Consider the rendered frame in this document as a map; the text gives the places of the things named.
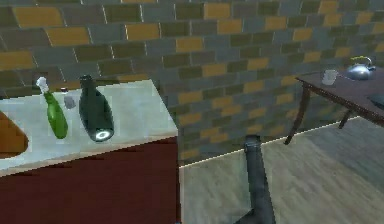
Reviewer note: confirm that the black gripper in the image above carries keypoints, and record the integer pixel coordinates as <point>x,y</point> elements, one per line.
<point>252,140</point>

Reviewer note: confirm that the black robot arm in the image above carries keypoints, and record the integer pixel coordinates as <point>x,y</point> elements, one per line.
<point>258,186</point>

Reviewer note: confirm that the dark green wine bottle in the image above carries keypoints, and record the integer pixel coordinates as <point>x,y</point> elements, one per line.
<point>95,111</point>

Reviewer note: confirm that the green spray bottle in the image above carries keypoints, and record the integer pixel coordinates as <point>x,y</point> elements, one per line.
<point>56,118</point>

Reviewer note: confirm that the pale grey cup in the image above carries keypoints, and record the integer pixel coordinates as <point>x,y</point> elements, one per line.
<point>329,77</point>

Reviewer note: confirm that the dark brown wooden table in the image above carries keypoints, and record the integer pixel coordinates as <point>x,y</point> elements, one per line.
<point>346,91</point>

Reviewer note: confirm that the silver kettle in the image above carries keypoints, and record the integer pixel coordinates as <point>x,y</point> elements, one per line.
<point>359,71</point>

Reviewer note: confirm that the flat dark grey object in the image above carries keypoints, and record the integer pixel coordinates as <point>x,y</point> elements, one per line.
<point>378,100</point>

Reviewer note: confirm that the red cabinet with white worktop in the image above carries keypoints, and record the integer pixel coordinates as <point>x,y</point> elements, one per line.
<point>100,186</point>

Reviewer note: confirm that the brown sink basin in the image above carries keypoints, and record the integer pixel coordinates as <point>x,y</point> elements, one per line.
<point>11,138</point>

